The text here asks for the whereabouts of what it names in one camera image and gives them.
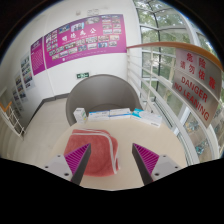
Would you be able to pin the white railing with orange handrail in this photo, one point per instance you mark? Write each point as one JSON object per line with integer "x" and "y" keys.
{"x": 156, "y": 45}

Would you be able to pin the white stair railing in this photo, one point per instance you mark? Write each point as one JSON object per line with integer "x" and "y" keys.
{"x": 13, "y": 121}

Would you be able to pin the red-lettered warning sign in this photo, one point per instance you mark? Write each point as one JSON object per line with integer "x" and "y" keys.
{"x": 196, "y": 86}

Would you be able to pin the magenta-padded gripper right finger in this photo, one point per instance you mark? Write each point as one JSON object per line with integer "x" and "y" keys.
{"x": 165, "y": 165}

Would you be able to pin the upright white carton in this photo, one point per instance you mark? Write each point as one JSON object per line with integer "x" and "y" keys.
{"x": 80, "y": 115}

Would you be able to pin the row of wall photo panels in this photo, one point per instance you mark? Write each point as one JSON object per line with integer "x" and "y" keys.
{"x": 26, "y": 71}

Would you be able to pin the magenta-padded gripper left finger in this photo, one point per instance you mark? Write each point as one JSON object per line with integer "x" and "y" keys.
{"x": 60, "y": 165}

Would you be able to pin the small magenta text poster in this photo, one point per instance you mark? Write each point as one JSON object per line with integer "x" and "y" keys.
{"x": 37, "y": 58}

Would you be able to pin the pink towel with white trim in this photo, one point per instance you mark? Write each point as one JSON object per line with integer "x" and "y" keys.
{"x": 100, "y": 150}

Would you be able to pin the flat white and teal box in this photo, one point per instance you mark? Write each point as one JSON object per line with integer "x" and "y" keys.
{"x": 146, "y": 117}

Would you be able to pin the green exit sign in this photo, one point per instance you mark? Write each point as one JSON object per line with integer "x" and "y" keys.
{"x": 82, "y": 75}

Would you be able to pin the large magenta photo poster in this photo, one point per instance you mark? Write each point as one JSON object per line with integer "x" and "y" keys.
{"x": 86, "y": 55}

